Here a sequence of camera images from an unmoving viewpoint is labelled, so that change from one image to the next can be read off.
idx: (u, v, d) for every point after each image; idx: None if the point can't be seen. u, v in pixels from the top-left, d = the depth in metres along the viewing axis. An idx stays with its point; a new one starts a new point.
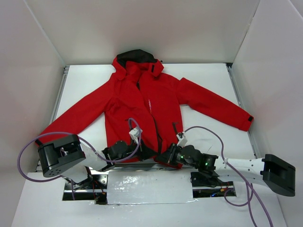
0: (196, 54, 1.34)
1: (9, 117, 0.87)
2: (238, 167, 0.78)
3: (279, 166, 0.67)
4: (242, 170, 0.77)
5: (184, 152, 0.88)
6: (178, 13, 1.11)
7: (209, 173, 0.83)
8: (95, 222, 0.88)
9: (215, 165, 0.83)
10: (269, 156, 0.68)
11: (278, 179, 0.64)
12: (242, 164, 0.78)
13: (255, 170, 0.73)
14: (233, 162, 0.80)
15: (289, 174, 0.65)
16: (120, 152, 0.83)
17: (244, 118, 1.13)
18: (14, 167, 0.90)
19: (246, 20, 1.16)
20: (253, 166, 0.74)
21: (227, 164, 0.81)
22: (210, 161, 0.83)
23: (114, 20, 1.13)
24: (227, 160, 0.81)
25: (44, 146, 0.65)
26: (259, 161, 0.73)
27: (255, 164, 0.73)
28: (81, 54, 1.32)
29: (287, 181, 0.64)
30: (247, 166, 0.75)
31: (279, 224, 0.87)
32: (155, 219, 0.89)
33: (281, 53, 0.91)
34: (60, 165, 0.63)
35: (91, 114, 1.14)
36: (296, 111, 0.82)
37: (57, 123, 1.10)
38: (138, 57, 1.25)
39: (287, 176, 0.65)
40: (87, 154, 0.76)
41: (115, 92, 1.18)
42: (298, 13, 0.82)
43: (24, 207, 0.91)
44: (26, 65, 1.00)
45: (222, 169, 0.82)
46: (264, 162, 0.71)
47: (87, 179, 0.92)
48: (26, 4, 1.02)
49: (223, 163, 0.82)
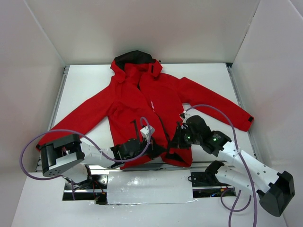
0: (195, 54, 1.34)
1: (9, 117, 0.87)
2: (248, 163, 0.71)
3: (287, 187, 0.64)
4: (251, 170, 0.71)
5: (189, 119, 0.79)
6: (178, 13, 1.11)
7: (211, 148, 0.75)
8: (95, 222, 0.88)
9: (224, 147, 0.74)
10: (286, 173, 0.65)
11: (280, 200, 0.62)
12: (254, 165, 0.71)
13: (265, 178, 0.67)
14: (246, 156, 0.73)
15: (289, 198, 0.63)
16: (132, 150, 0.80)
17: (245, 117, 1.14)
18: (14, 167, 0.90)
19: (247, 19, 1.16)
20: (264, 173, 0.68)
21: (237, 154, 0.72)
22: (219, 139, 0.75)
23: (114, 20, 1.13)
24: (240, 151, 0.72)
25: (46, 145, 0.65)
26: (274, 172, 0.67)
27: (269, 173, 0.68)
28: (81, 54, 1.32)
29: (283, 201, 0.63)
30: (259, 170, 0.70)
31: (279, 224, 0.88)
32: (155, 219, 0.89)
33: (281, 53, 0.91)
34: (59, 165, 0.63)
35: (94, 118, 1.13)
36: (296, 112, 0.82)
37: (61, 126, 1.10)
38: (136, 57, 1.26)
39: (286, 198, 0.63)
40: (87, 153, 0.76)
41: (116, 95, 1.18)
42: (298, 13, 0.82)
43: (24, 207, 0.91)
44: (26, 65, 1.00)
45: (229, 156, 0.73)
46: (279, 177, 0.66)
47: (88, 178, 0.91)
48: (26, 4, 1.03)
49: (234, 151, 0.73)
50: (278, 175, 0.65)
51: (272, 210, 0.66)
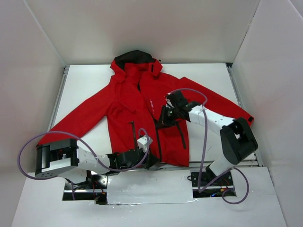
0: (195, 54, 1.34)
1: (9, 117, 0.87)
2: (210, 117, 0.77)
3: (244, 134, 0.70)
4: (209, 120, 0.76)
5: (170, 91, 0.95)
6: (178, 13, 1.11)
7: (184, 112, 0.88)
8: (95, 222, 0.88)
9: (192, 108, 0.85)
10: (240, 120, 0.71)
11: (233, 140, 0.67)
12: (214, 116, 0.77)
13: (222, 124, 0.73)
14: (209, 112, 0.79)
15: (246, 145, 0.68)
16: (130, 161, 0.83)
17: (245, 117, 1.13)
18: (14, 167, 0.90)
19: (247, 20, 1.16)
20: (221, 120, 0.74)
21: (201, 111, 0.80)
22: (191, 105, 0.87)
23: (115, 20, 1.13)
24: (204, 109, 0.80)
25: (43, 146, 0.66)
26: (230, 120, 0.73)
27: (226, 120, 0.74)
28: (81, 54, 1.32)
29: (238, 144, 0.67)
30: (218, 118, 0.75)
31: (279, 224, 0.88)
32: (154, 219, 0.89)
33: (281, 53, 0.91)
34: (51, 169, 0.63)
35: (93, 118, 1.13)
36: (296, 112, 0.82)
37: (60, 126, 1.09)
38: (136, 57, 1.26)
39: (242, 144, 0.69)
40: (83, 160, 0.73)
41: (115, 95, 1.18)
42: (298, 13, 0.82)
43: (24, 207, 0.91)
44: (26, 65, 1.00)
45: (195, 114, 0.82)
46: (235, 123, 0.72)
47: (85, 179, 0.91)
48: (26, 4, 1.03)
49: (200, 110, 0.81)
50: (233, 121, 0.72)
51: (232, 158, 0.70)
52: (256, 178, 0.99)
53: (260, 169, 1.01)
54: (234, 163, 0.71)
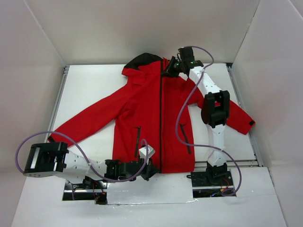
0: (195, 54, 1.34)
1: (9, 117, 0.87)
2: (203, 80, 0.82)
3: (223, 104, 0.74)
4: (202, 82, 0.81)
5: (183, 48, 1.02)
6: (178, 13, 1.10)
7: (185, 66, 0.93)
8: (95, 222, 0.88)
9: (194, 67, 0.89)
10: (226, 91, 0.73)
11: (210, 105, 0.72)
12: (208, 81, 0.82)
13: (209, 90, 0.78)
14: (206, 76, 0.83)
15: (220, 113, 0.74)
16: (129, 173, 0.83)
17: (246, 120, 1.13)
18: (14, 167, 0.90)
19: (247, 19, 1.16)
20: (211, 87, 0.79)
21: (200, 73, 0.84)
22: (196, 62, 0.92)
23: (115, 20, 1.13)
24: (203, 71, 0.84)
25: (36, 146, 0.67)
26: (218, 89, 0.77)
27: (214, 88, 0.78)
28: (81, 54, 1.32)
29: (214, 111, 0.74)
30: (209, 84, 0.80)
31: (279, 224, 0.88)
32: (155, 219, 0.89)
33: (281, 53, 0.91)
34: (37, 170, 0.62)
35: (103, 119, 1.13)
36: (296, 111, 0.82)
37: (60, 132, 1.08)
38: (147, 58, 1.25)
39: (218, 112, 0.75)
40: (73, 164, 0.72)
41: (126, 96, 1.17)
42: (299, 13, 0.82)
43: (24, 207, 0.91)
44: (26, 65, 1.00)
45: (194, 73, 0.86)
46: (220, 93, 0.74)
47: (83, 182, 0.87)
48: (26, 4, 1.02)
49: (199, 71, 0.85)
50: (219, 91, 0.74)
51: (206, 119, 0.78)
52: (256, 178, 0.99)
53: (260, 169, 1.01)
54: (206, 123, 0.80)
